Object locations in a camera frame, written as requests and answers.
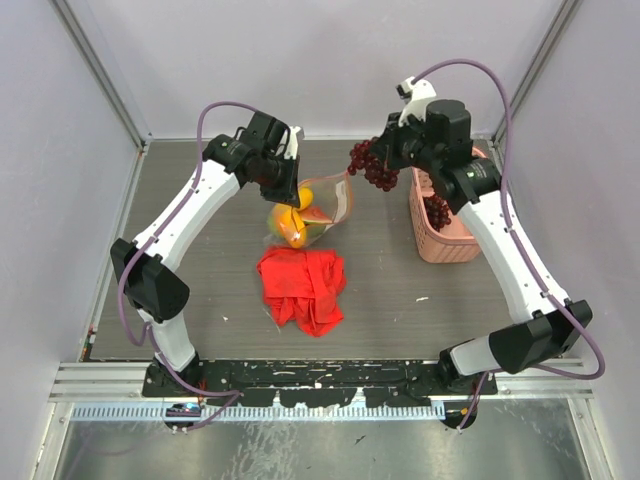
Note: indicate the clear zip bag orange zipper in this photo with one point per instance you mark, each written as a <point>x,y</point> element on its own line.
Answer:
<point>325,202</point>

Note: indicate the slotted cable duct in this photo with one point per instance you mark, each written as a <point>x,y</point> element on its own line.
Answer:
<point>185,412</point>

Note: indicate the dark purple grapes toy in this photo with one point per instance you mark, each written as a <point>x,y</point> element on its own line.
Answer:
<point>375,171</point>

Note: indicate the yellow lemon toy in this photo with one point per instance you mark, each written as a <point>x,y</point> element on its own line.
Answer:
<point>306,198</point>

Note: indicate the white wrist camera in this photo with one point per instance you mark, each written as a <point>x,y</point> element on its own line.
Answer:
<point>416,94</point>
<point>291,140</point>

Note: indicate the red crumpled cloth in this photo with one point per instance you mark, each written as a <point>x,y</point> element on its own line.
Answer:
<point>303,286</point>

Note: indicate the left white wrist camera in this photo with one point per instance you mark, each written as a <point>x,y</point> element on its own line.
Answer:
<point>291,140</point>

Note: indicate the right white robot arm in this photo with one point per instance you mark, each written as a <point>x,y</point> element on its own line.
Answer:
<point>545,321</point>

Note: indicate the green custard apple toy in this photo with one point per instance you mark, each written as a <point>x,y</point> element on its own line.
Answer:
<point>273,230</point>

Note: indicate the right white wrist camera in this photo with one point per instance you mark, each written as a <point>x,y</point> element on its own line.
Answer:
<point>416,94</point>

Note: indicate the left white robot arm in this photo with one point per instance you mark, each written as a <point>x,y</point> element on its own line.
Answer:
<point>146,267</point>

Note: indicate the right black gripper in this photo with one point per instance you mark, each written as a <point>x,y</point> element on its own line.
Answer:
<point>387,143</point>

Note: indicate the pink plastic basket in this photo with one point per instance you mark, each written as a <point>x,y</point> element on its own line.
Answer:
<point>440,236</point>

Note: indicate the orange mango toy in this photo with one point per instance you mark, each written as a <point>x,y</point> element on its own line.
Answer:
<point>290,226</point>

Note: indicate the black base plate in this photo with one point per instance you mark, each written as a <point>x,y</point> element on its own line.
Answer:
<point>314,384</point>

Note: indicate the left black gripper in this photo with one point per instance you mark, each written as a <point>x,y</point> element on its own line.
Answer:
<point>287,193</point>

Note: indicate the watermelon slice toy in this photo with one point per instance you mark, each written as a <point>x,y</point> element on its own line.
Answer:
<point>315,216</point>

